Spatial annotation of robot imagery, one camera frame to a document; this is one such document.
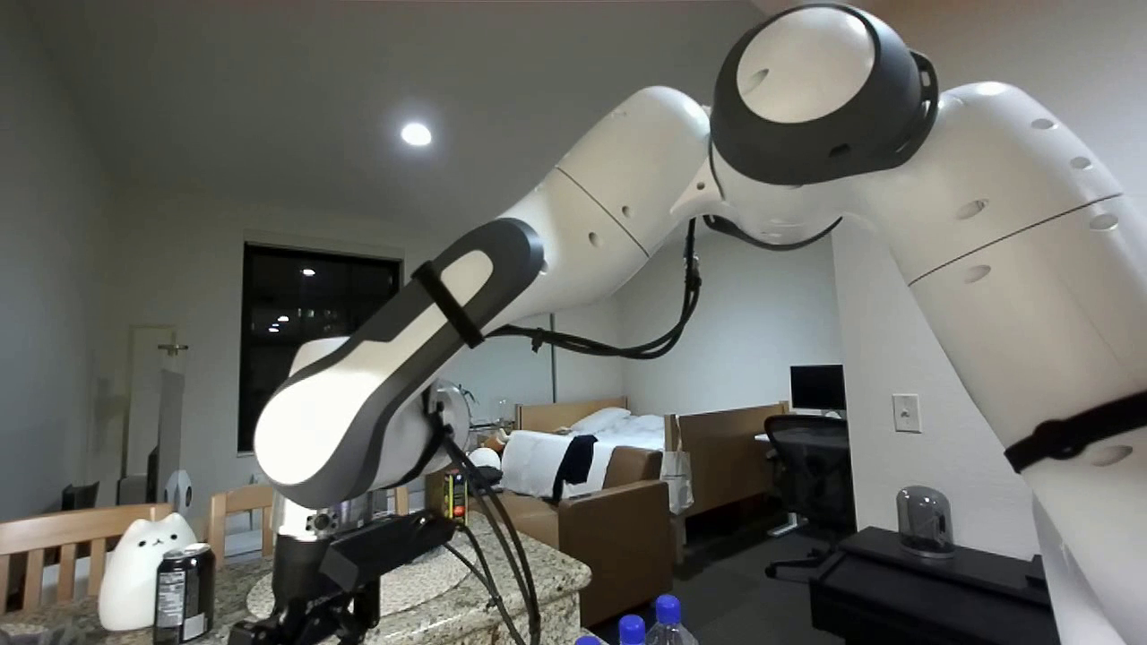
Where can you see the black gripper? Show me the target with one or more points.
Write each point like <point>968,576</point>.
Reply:
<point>305,577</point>

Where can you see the red-blue label water bottle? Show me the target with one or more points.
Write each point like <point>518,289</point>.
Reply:
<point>587,639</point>

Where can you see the clear blue-capped water bottle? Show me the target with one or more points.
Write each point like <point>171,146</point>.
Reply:
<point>667,609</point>
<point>631,628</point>

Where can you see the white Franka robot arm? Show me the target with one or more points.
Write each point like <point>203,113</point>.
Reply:
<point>1016,239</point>

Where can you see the dark labelled can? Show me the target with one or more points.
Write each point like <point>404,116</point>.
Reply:
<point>185,596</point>

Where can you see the round woven placemat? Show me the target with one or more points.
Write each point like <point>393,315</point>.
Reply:
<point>418,577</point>

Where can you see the wooden slatted chair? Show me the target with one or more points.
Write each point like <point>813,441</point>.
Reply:
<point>240,502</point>
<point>72,523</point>

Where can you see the white cat-shaped jar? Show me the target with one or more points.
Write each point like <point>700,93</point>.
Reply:
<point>137,576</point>

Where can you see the small white appliance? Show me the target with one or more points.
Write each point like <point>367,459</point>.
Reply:
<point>182,492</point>

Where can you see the juice carton with straw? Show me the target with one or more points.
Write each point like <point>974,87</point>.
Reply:
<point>452,492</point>

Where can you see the small dark box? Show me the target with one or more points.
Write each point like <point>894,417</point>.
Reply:
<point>81,497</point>

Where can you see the dark window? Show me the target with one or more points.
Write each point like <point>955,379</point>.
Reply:
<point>298,325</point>

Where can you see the white bedding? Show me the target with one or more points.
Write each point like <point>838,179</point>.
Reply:
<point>628,432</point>

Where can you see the wooden desk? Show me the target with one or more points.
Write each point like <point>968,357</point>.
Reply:
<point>728,449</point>

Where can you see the round ceiling light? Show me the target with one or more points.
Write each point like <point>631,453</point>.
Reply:
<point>418,135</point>

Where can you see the black office chair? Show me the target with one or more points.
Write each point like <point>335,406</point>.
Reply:
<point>813,467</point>

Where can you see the black computer monitor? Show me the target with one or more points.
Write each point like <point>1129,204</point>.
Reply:
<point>818,389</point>

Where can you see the clear glass dome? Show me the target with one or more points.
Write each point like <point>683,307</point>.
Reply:
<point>923,519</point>

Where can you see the black equipment case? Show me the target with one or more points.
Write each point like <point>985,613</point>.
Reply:
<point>934,584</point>

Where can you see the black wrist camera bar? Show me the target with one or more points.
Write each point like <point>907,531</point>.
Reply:
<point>390,543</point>

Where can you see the small wall-mounted fixture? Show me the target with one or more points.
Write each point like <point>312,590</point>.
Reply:
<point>174,347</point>

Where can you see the white wall outlet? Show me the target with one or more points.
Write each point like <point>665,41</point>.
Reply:
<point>904,414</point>

